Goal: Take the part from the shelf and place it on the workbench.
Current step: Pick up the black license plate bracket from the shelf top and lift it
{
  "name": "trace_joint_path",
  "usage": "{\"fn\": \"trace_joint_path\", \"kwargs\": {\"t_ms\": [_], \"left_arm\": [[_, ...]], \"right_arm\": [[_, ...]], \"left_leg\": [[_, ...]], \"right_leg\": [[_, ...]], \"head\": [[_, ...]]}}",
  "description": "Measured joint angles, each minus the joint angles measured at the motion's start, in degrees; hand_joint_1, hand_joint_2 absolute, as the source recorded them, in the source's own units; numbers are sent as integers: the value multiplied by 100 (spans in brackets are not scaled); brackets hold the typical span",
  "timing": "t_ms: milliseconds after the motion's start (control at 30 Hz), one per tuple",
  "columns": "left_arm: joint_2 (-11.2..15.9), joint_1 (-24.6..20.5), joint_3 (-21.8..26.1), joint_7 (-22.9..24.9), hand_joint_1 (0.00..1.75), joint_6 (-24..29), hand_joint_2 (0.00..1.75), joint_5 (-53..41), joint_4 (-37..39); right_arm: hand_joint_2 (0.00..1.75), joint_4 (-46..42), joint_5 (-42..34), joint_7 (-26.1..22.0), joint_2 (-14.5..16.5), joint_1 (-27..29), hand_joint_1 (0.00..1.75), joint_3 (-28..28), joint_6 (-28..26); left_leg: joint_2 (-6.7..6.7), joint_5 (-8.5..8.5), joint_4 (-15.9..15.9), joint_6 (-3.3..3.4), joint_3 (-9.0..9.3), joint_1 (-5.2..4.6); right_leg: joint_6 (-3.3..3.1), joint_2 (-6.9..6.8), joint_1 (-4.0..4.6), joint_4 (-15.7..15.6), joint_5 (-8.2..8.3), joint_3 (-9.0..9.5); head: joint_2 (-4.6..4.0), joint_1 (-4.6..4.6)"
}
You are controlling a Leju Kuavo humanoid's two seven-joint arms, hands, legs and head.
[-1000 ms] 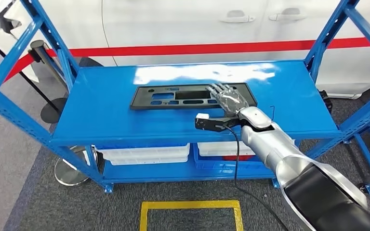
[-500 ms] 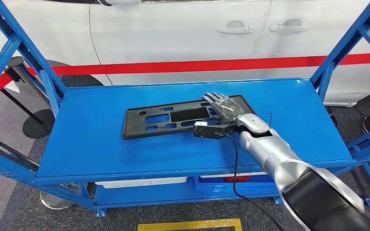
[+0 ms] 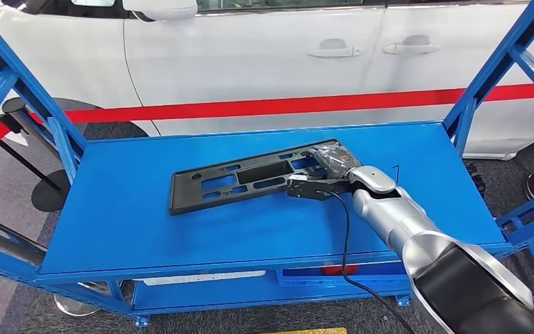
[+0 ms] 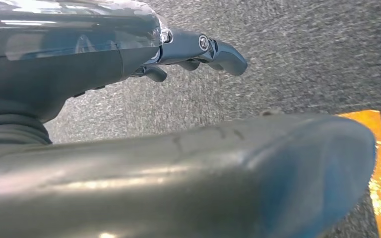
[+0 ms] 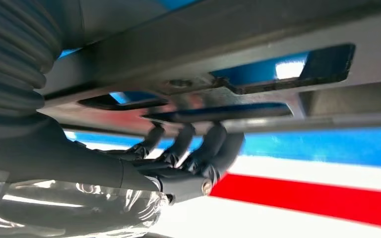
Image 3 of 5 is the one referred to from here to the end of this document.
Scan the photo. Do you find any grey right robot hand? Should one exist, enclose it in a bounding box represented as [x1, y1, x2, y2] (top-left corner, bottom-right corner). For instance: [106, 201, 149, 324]
[307, 142, 363, 183]

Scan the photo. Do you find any black plastic frame part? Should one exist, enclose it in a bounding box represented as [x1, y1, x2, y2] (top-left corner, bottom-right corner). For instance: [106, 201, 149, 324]
[168, 138, 355, 216]

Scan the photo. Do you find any red barrier belt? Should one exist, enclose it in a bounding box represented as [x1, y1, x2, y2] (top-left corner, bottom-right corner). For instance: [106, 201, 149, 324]
[0, 81, 534, 160]

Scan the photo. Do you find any red plastic item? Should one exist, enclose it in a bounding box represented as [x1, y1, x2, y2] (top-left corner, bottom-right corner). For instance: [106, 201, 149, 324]
[321, 264, 362, 276]

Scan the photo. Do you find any white car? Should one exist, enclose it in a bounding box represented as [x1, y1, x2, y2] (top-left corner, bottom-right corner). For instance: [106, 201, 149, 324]
[0, 0, 534, 160]

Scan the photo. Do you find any white plastic bin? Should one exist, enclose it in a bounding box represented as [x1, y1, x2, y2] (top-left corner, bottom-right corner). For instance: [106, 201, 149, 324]
[134, 270, 268, 287]

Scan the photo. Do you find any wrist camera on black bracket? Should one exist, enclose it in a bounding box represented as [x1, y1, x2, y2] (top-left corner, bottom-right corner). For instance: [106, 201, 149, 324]
[286, 173, 355, 202]

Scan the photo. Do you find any black camera cable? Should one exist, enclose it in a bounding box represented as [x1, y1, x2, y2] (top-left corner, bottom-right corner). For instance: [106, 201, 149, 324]
[321, 188, 416, 334]

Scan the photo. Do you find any stanchion post with black base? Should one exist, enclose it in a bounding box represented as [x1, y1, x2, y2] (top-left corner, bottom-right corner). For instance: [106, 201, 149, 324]
[0, 97, 72, 213]

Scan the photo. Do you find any stanchion post with chrome base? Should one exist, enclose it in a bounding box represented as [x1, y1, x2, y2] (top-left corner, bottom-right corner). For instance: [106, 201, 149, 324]
[0, 209, 111, 318]

